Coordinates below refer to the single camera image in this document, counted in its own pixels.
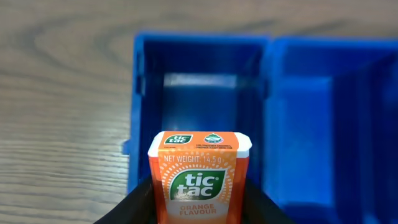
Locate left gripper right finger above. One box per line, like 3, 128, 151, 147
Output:
242, 177, 296, 224

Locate blue tray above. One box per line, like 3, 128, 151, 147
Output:
121, 30, 398, 224

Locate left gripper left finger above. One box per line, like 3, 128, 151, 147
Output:
93, 175, 158, 224

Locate orange candy box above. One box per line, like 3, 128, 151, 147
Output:
147, 130, 253, 224

